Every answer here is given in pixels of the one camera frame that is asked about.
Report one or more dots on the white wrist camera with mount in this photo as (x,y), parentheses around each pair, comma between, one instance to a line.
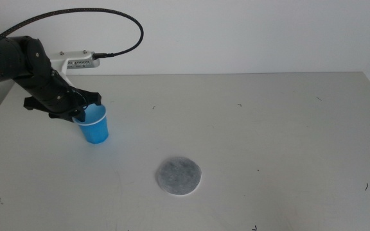
(79,61)

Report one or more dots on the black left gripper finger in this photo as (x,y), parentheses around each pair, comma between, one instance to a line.
(92,97)
(71,115)

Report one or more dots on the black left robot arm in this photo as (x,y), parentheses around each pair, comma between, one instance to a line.
(11,59)

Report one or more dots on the blue plastic cup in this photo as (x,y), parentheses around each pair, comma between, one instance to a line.
(95,131)

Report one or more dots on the round grey cup mat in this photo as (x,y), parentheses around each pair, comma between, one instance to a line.
(178,176)

